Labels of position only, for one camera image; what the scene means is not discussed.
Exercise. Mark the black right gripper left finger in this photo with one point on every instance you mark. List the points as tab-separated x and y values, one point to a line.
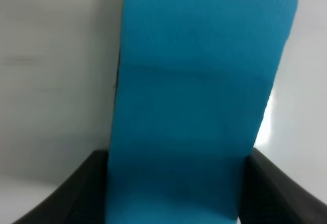
80	199

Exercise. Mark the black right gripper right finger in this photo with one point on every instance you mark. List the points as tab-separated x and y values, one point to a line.
270	196

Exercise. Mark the blue whiteboard eraser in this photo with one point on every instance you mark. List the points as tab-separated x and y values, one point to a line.
195	77

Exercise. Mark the white whiteboard with aluminium frame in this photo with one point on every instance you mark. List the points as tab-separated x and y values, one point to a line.
59	60

